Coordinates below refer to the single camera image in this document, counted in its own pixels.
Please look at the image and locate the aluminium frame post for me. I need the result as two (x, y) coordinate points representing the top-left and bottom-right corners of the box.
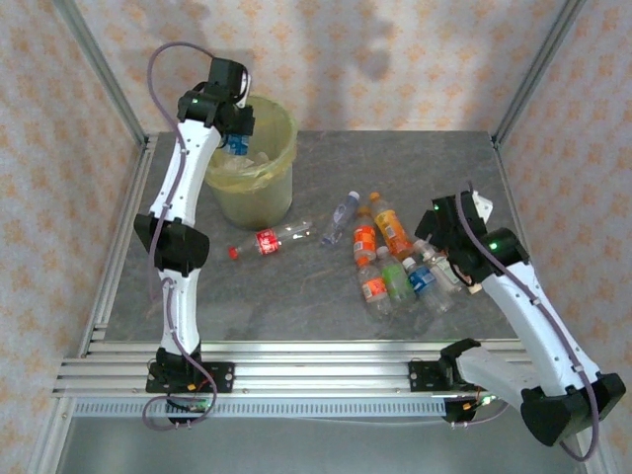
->
(491, 0), (589, 149)
(52, 0), (149, 147)

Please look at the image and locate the cola bottle red label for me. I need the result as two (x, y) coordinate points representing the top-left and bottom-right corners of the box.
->
(227, 220), (317, 261)

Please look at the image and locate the deep orange soda bottle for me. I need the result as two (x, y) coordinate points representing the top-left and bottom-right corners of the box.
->
(353, 205), (380, 271)

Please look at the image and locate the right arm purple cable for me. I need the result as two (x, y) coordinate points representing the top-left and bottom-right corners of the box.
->
(449, 181), (603, 463)

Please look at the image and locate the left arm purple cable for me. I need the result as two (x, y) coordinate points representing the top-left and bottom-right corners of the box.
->
(141, 41), (218, 432)

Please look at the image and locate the yellow plastic bin liner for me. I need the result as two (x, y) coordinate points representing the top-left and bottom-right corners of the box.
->
(204, 96), (300, 194)

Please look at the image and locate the clear bottle orange-red label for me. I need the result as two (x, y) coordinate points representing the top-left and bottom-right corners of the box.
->
(355, 256), (394, 317)

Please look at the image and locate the aluminium base beam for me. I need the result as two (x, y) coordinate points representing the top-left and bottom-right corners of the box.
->
(51, 339), (532, 400)

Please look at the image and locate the aluminium frame bar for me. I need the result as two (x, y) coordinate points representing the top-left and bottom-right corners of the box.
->
(585, 443), (611, 474)
(27, 397), (75, 474)

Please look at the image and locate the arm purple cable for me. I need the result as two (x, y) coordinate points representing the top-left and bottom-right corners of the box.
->
(141, 41), (218, 432)
(449, 181), (603, 463)

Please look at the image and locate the clear bottle blue label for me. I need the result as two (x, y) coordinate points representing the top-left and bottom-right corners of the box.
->
(401, 256), (455, 315)
(219, 131), (252, 158)

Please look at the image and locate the metal mesh waste bin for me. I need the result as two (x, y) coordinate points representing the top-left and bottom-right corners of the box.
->
(204, 96), (300, 231)

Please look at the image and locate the yellow-orange juice bottle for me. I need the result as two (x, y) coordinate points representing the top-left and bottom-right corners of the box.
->
(368, 191), (415, 262)

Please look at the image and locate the clear bottle white green label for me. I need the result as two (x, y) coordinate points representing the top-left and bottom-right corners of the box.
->
(413, 238), (465, 295)

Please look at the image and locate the clear bottle pale blue cap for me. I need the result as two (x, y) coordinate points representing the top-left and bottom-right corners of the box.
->
(319, 191), (361, 247)

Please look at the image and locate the small circuit board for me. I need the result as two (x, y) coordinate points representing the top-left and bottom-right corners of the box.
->
(167, 398), (218, 415)
(461, 392), (510, 412)

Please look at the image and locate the grey slotted cable duct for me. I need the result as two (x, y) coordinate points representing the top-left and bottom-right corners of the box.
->
(73, 398), (448, 420)

